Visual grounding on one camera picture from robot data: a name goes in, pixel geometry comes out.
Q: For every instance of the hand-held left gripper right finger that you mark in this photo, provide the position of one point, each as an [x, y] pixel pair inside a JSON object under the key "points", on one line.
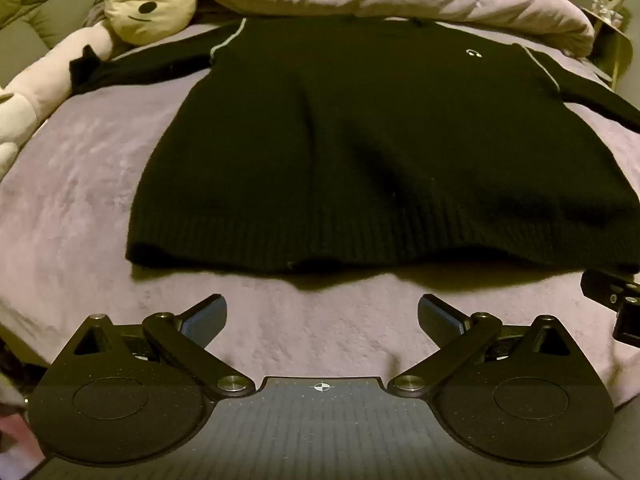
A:
{"points": [[440, 317]]}

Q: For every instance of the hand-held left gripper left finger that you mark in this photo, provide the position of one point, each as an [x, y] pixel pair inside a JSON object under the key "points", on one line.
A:
{"points": [[206, 316]]}

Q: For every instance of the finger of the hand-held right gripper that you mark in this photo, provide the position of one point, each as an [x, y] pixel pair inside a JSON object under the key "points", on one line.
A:
{"points": [[602, 287]]}

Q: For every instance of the black knit sweater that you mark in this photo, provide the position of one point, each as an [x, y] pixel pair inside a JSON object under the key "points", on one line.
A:
{"points": [[360, 150]]}

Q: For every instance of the wooden nightstand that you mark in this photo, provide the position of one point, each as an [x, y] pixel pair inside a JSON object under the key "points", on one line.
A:
{"points": [[612, 50]]}

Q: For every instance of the cream and pink plush toy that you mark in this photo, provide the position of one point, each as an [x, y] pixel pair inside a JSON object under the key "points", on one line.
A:
{"points": [[145, 0]]}

